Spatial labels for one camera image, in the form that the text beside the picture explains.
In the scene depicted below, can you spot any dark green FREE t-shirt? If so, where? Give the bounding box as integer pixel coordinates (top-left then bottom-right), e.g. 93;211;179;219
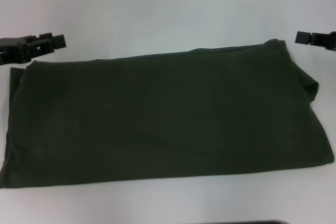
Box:
0;38;336;190

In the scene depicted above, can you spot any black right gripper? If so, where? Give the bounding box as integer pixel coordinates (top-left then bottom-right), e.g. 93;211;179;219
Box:
295;30;336;52

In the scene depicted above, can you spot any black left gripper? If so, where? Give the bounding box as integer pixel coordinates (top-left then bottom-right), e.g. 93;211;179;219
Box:
0;32;67;66

